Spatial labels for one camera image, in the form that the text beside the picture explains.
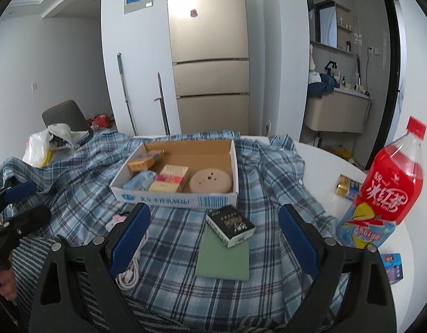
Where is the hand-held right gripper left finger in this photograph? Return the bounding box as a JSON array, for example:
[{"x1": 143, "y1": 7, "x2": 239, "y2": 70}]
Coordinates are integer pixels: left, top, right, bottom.
[{"x1": 29, "y1": 202, "x2": 152, "y2": 333}]

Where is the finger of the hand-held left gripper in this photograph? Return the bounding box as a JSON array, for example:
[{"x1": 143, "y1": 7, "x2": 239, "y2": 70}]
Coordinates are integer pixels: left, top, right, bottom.
[
  {"x1": 3, "y1": 205, "x2": 52, "y2": 242},
  {"x1": 2, "y1": 180, "x2": 37, "y2": 204}
]

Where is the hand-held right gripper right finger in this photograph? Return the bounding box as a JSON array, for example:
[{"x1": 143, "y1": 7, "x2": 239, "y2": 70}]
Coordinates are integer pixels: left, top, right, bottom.
[{"x1": 278, "y1": 204, "x2": 398, "y2": 333}]

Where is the pink white plug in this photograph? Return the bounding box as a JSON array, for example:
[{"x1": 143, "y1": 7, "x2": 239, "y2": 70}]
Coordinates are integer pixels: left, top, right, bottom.
[{"x1": 106, "y1": 214, "x2": 127, "y2": 231}]

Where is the white charger cable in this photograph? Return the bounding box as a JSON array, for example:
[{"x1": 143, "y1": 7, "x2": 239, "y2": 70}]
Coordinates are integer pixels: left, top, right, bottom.
[{"x1": 116, "y1": 229, "x2": 148, "y2": 289}]

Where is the blue tissue pack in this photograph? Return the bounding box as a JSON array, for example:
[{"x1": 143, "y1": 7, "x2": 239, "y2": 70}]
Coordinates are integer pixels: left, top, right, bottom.
[{"x1": 123, "y1": 171, "x2": 157, "y2": 191}]

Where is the red orange cigarette pack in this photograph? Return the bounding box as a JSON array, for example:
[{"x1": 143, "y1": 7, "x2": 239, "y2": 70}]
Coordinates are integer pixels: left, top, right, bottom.
[{"x1": 148, "y1": 175, "x2": 186, "y2": 193}]

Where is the black cigarette pack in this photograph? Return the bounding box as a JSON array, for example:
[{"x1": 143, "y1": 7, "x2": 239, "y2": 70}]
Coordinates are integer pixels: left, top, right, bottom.
[{"x1": 205, "y1": 205, "x2": 256, "y2": 248}]

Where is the green wallet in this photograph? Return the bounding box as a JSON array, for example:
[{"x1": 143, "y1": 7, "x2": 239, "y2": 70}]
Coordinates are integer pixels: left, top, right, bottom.
[{"x1": 194, "y1": 224, "x2": 250, "y2": 281}]

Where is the round beige disc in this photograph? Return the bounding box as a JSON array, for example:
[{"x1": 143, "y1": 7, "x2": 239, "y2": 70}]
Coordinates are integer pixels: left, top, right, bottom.
[{"x1": 189, "y1": 168, "x2": 233, "y2": 194}]

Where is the cardboard box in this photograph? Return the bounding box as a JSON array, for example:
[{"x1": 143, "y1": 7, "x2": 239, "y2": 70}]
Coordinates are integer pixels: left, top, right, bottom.
[{"x1": 110, "y1": 139, "x2": 239, "y2": 209}]

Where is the person's left hand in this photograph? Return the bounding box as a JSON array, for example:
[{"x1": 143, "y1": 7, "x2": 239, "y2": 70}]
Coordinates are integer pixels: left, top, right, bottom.
[{"x1": 0, "y1": 270, "x2": 17, "y2": 302}]

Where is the striped grey clothing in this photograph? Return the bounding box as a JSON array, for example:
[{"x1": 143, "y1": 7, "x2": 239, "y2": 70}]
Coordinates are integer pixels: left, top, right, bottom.
[{"x1": 11, "y1": 238, "x2": 106, "y2": 333}]

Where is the white plastic bag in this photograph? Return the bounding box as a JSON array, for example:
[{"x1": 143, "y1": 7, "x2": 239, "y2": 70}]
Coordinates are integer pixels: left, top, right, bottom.
[{"x1": 22, "y1": 122, "x2": 79, "y2": 167}]

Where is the blue plaid shirt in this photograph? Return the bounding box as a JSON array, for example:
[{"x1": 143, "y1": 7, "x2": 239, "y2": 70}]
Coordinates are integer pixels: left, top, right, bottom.
[{"x1": 0, "y1": 129, "x2": 349, "y2": 333}]

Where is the stack of books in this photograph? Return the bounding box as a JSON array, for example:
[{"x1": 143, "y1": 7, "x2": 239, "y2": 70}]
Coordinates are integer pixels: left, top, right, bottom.
[{"x1": 52, "y1": 130, "x2": 93, "y2": 150}]

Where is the grey chair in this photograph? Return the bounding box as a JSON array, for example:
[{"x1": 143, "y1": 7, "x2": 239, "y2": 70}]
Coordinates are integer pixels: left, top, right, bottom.
[{"x1": 42, "y1": 100, "x2": 94, "y2": 139}]

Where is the small blue box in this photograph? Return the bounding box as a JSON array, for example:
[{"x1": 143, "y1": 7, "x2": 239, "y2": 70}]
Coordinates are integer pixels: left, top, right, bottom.
[{"x1": 380, "y1": 252, "x2": 405, "y2": 285}]

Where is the yellow item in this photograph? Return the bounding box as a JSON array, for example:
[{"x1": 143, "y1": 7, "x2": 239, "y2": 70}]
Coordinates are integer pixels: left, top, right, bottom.
[{"x1": 333, "y1": 147, "x2": 358, "y2": 163}]

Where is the red iced tea bottle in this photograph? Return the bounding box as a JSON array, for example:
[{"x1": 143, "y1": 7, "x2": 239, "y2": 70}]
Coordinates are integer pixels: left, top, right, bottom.
[{"x1": 336, "y1": 115, "x2": 427, "y2": 249}]

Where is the red bag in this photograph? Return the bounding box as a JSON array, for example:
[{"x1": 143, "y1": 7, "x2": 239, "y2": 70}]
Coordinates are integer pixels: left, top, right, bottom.
[{"x1": 87, "y1": 113, "x2": 115, "y2": 129}]

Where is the beige vanity cabinet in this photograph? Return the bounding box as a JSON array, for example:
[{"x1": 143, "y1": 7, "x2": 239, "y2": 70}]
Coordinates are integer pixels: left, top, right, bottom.
[{"x1": 302, "y1": 88, "x2": 372, "y2": 134}]

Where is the dark blue clothing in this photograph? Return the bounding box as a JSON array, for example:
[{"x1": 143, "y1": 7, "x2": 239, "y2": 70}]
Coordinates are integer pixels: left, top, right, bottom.
[{"x1": 308, "y1": 73, "x2": 339, "y2": 98}]

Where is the white plush toy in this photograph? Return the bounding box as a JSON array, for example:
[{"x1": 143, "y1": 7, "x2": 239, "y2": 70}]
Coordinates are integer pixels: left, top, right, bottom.
[{"x1": 309, "y1": 43, "x2": 318, "y2": 75}]

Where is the gold refrigerator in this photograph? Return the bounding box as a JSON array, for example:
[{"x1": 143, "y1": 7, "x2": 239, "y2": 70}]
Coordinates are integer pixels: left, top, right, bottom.
[{"x1": 166, "y1": 0, "x2": 251, "y2": 136}]

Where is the bathroom mirror cabinet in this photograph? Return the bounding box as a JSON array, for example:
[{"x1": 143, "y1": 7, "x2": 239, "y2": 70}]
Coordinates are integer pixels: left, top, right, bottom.
[{"x1": 311, "y1": 0, "x2": 339, "y2": 49}]

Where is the grey mop handle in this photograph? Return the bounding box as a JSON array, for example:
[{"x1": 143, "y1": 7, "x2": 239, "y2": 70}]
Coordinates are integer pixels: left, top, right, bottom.
[{"x1": 116, "y1": 53, "x2": 138, "y2": 136}]

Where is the black door frame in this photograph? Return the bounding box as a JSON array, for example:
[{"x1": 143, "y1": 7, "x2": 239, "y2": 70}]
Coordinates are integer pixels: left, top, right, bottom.
[{"x1": 364, "y1": 0, "x2": 408, "y2": 170}]

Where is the bathroom wall shelf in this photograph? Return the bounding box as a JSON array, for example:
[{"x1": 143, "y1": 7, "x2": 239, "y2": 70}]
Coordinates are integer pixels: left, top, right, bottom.
[{"x1": 335, "y1": 3, "x2": 355, "y2": 53}]

